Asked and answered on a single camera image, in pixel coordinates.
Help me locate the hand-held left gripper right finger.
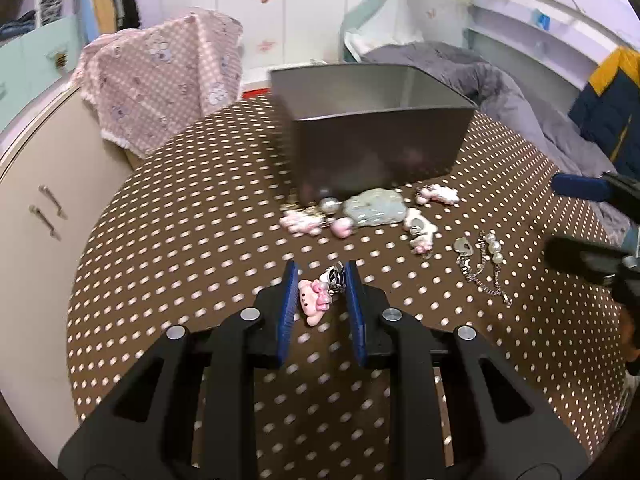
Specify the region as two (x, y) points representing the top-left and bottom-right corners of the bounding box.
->
(344, 260), (591, 480)

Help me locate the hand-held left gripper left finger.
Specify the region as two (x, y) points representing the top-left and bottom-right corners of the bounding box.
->
(57, 260), (301, 480)

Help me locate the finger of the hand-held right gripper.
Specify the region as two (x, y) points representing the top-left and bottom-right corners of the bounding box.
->
(552, 170), (640, 207)
(544, 236), (640, 292)

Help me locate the pink rabbit keychain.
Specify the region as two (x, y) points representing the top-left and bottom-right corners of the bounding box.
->
(298, 261), (349, 330)

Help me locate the grey metal box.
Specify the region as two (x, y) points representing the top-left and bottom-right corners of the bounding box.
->
(270, 63), (479, 207)

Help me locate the blue and yellow jacket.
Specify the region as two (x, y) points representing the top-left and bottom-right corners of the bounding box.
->
(567, 45), (640, 182)

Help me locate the pink figure charm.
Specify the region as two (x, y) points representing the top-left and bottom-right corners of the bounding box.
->
(279, 209), (324, 237)

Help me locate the grey duvet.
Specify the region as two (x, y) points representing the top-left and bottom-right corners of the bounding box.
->
(360, 42), (632, 242)

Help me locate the pale green charm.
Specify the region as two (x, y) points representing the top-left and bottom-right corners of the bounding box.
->
(342, 188), (407, 229)

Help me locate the white dog charm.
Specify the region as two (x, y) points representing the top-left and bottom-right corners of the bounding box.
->
(403, 208), (439, 257)

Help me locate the brown polka dot tablecloth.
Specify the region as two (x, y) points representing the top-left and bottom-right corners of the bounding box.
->
(66, 95), (629, 480)

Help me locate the pink and white charm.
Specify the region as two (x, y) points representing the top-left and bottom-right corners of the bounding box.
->
(414, 183), (461, 206)

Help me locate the beige cabinet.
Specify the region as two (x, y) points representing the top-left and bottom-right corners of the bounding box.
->
(0, 82), (137, 433)

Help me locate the white pillow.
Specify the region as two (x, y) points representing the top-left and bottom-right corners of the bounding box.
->
(343, 29), (402, 62)

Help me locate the pink printed cloth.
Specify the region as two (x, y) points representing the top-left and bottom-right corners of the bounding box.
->
(74, 7), (245, 157)

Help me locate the teal drawer unit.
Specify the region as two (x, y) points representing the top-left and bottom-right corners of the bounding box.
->
(0, 10), (97, 133)

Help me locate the pearl chain bracelet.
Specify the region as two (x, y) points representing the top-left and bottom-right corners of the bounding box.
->
(453, 231), (514, 309)

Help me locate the metal cabinet handle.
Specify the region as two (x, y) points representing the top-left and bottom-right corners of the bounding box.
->
(38, 184), (69, 220)
(28, 204), (62, 241)

